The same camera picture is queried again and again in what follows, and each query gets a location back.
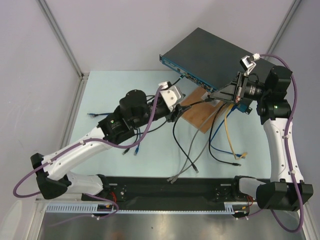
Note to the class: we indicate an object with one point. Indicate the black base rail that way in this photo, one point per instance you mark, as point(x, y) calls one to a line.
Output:
point(185, 194)

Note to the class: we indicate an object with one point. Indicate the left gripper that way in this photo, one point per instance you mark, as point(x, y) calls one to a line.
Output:
point(170, 116)

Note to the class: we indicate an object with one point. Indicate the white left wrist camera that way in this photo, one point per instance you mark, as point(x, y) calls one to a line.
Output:
point(171, 94)

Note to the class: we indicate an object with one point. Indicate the aluminium front frame rail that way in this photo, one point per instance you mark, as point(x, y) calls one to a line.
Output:
point(58, 200)

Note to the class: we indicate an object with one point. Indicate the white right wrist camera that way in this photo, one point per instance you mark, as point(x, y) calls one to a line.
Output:
point(248, 63)

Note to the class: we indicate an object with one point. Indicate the metal switch stand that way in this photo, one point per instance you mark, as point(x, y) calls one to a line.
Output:
point(212, 100)

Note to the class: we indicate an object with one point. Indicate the black cable teal plug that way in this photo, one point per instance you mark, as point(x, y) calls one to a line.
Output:
point(174, 83)

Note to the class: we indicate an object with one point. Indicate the left aluminium frame post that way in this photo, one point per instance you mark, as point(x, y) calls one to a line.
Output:
point(54, 25)

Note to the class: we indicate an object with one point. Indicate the blue-faced black network switch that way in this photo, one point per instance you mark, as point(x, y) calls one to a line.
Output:
point(212, 63)

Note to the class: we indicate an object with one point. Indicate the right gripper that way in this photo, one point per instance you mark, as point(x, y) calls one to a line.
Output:
point(238, 88)

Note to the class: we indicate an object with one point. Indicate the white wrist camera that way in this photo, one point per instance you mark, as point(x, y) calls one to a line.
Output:
point(171, 94)
point(248, 63)

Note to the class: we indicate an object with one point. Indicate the aluminium frame post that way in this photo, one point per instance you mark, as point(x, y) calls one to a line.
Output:
point(54, 25)
point(295, 5)

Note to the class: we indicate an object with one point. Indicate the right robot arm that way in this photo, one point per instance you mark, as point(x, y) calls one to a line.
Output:
point(286, 190)

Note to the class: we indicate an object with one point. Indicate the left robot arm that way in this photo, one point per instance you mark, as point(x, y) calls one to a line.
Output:
point(53, 171)

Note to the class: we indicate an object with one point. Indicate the wooden base board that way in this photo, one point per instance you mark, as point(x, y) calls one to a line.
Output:
point(200, 115)

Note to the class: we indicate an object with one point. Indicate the right aluminium frame post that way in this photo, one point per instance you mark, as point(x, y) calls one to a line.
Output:
point(295, 5)

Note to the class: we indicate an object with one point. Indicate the white slotted cable duct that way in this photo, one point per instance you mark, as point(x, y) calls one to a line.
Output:
point(228, 208)

